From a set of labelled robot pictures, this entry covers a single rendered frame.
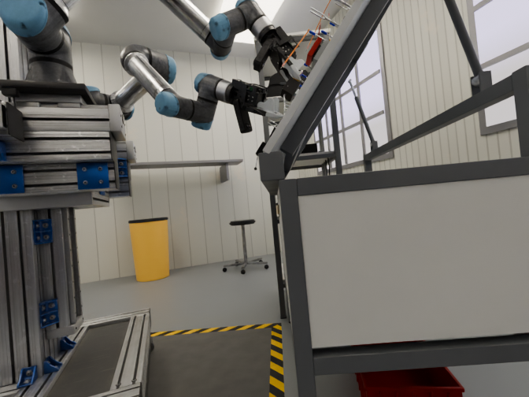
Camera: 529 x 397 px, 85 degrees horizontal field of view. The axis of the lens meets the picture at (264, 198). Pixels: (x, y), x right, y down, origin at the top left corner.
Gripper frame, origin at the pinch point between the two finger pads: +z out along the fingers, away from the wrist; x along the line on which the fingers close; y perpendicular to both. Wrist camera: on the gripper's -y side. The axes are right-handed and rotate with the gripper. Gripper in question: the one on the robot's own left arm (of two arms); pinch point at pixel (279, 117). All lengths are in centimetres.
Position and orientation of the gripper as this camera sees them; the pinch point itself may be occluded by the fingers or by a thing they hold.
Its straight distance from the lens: 97.1
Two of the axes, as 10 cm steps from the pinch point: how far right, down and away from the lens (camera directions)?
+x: 5.2, -3.1, 8.0
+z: 8.3, 4.2, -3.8
